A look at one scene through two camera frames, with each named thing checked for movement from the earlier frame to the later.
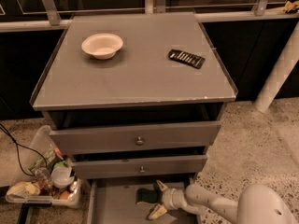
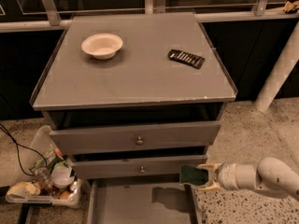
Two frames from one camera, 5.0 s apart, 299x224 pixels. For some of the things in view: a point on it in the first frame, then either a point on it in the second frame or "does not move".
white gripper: x=168 y=198 -> x=225 y=176
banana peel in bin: x=23 y=189 does not move
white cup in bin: x=61 y=176 does not move
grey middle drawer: x=162 y=165 does not move
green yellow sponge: x=147 y=195 -> x=190 y=175
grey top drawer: x=130 y=137 does not move
